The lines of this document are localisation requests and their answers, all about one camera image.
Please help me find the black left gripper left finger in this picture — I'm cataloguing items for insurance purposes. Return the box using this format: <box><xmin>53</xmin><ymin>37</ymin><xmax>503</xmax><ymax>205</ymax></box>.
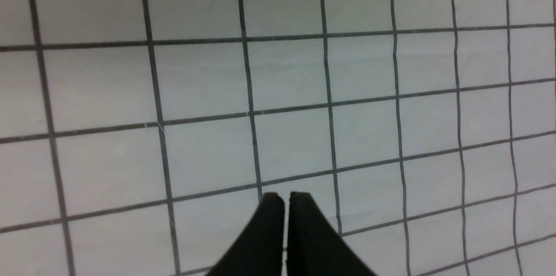
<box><xmin>207</xmin><ymin>193</ymin><xmax>285</xmax><ymax>276</ymax></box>

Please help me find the white grid tablecloth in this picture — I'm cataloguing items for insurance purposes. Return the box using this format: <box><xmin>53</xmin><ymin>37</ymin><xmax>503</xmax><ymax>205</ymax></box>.
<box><xmin>1</xmin><ymin>0</ymin><xmax>555</xmax><ymax>276</ymax></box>

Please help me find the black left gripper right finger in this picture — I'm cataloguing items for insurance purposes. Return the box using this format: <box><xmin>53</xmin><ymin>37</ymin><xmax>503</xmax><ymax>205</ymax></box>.
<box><xmin>287</xmin><ymin>192</ymin><xmax>375</xmax><ymax>276</ymax></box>

